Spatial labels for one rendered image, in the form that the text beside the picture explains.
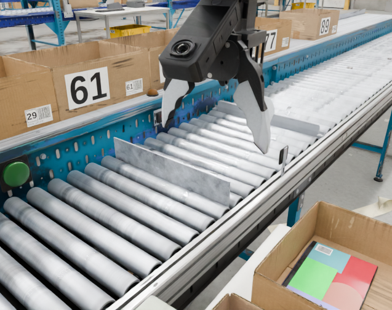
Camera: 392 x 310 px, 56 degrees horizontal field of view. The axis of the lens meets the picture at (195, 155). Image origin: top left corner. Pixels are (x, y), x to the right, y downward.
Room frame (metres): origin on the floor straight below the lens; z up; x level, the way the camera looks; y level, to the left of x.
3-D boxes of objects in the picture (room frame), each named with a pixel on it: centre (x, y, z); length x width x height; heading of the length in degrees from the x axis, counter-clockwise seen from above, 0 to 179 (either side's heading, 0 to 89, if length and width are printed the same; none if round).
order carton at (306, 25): (2.82, -0.82, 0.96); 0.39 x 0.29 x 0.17; 141
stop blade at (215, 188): (0.97, 0.09, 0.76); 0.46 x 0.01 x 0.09; 51
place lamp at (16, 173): (0.86, 0.48, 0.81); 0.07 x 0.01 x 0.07; 141
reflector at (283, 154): (0.98, -0.26, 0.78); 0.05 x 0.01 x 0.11; 141
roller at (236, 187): (1.05, 0.03, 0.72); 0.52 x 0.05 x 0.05; 51
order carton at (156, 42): (1.61, 0.16, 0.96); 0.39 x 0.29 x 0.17; 141
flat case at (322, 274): (0.53, -0.26, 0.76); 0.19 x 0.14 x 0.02; 143
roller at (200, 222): (0.90, 0.15, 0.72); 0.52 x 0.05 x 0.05; 51
